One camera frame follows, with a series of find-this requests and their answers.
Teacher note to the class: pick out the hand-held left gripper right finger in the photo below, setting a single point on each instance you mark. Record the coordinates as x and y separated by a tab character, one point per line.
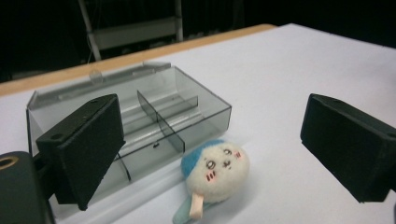
345	146

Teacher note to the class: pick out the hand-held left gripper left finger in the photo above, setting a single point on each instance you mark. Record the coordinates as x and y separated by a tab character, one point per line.
84	146

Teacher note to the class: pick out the clear grey plastic compartment box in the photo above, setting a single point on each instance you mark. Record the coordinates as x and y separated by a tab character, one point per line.
162	112

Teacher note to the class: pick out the white and blue plush toy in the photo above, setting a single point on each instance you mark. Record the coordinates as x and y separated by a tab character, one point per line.
214	174

